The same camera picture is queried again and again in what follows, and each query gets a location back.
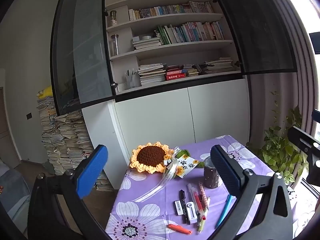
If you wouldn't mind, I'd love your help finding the wide stack of booklets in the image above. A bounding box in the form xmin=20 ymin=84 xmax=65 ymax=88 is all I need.
xmin=200 ymin=57 xmax=237 ymax=74

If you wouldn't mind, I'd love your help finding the white bookcase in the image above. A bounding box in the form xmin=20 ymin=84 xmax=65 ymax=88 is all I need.
xmin=102 ymin=0 xmax=250 ymax=97

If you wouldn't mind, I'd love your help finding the translucent white ribbon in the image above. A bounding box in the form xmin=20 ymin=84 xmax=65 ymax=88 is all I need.
xmin=134 ymin=152 xmax=180 ymax=202

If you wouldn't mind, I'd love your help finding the purple floral tablecloth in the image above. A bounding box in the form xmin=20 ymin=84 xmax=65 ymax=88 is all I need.
xmin=105 ymin=134 xmax=319 ymax=240

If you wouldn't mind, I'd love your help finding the white base cabinet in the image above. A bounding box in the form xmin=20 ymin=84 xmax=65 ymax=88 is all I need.
xmin=81 ymin=79 xmax=252 ymax=189

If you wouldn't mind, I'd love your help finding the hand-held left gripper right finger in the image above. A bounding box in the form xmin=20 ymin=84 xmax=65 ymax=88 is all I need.
xmin=210 ymin=144 xmax=293 ymax=240

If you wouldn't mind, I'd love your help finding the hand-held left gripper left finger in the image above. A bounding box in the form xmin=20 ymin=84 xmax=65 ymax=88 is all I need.
xmin=27 ymin=144 xmax=108 ymax=240

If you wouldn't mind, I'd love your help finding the white sunflower gift tag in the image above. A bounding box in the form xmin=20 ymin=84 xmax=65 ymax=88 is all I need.
xmin=176 ymin=156 xmax=200 ymax=178

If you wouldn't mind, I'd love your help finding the black marker pen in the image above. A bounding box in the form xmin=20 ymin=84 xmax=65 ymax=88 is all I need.
xmin=179 ymin=189 xmax=191 ymax=225

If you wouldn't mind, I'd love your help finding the crochet sunflower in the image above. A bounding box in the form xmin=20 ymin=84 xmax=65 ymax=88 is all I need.
xmin=129 ymin=142 xmax=174 ymax=174

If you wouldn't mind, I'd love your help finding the stack of dark red books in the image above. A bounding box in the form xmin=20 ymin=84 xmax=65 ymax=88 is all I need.
xmin=166 ymin=65 xmax=185 ymax=74

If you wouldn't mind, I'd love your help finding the pale striped curtain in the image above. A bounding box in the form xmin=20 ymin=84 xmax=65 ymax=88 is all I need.
xmin=247 ymin=0 xmax=317 ymax=188

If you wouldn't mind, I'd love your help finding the pink checkered pen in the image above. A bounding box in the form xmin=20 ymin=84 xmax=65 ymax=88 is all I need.
xmin=199 ymin=181 xmax=210 ymax=212

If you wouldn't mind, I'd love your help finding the red pen with clear cap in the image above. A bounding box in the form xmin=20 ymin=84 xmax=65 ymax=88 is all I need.
xmin=194 ymin=191 xmax=207 ymax=221

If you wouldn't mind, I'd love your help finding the tall pile of papers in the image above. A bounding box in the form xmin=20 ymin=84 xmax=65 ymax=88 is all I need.
xmin=37 ymin=97 xmax=114 ymax=192

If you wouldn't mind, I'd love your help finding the white correction tape dispenser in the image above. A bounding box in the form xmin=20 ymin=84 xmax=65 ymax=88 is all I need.
xmin=186 ymin=202 xmax=200 ymax=225

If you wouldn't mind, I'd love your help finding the pale green pen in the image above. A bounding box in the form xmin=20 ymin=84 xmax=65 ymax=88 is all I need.
xmin=197 ymin=197 xmax=211 ymax=235

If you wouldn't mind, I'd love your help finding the yellow plush toy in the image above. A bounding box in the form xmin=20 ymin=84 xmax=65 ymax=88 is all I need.
xmin=37 ymin=86 xmax=53 ymax=98

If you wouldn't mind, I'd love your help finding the dark rectangular panel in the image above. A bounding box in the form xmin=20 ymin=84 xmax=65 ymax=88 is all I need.
xmin=309 ymin=32 xmax=320 ymax=54

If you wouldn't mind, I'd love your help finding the clear glass jar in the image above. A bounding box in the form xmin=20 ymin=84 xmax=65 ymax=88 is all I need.
xmin=110 ymin=34 xmax=120 ymax=57

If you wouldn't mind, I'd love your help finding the brown wooden door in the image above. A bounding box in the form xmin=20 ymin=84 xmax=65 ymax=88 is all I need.
xmin=0 ymin=87 xmax=20 ymax=168

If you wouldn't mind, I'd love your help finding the green potted vine plant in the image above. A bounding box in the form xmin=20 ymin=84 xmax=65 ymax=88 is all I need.
xmin=246 ymin=91 xmax=310 ymax=189

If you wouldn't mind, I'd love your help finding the flat stack of grey books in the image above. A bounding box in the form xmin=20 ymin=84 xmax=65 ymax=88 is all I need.
xmin=132 ymin=36 xmax=162 ymax=50

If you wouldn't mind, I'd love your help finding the row of small paperback books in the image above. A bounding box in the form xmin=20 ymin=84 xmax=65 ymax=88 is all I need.
xmin=128 ymin=1 xmax=215 ymax=22

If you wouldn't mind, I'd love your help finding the small stack of tan books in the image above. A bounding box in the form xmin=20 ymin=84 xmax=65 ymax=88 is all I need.
xmin=184 ymin=64 xmax=201 ymax=77

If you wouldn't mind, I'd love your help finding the grey sofa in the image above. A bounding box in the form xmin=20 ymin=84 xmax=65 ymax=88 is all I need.
xmin=0 ymin=160 xmax=32 ymax=230

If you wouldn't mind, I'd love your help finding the grey translucent pen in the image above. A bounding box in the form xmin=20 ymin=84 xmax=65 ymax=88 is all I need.
xmin=187 ymin=183 xmax=202 ymax=227

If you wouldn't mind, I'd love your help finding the blue pen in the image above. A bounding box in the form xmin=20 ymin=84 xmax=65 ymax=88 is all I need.
xmin=215 ymin=194 xmax=233 ymax=229

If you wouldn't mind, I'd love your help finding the dark glass cabinet door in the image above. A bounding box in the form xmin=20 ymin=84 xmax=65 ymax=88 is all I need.
xmin=50 ymin=0 xmax=117 ymax=117
xmin=206 ymin=0 xmax=298 ymax=75

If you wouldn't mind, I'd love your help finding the thick red book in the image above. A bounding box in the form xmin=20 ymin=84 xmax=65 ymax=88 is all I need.
xmin=165 ymin=73 xmax=188 ymax=81

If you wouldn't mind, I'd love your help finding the grey clay pen holder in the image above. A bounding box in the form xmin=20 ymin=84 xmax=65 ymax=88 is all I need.
xmin=200 ymin=154 xmax=223 ymax=188

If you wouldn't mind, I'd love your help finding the stack of white magazines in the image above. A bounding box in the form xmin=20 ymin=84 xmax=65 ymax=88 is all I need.
xmin=138 ymin=64 xmax=167 ymax=86

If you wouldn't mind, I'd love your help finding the row of pastel upright books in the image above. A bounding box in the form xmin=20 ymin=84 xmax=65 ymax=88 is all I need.
xmin=153 ymin=21 xmax=225 ymax=45

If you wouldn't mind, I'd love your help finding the white pen cup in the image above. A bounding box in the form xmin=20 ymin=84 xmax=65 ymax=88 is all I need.
xmin=125 ymin=69 xmax=141 ymax=89

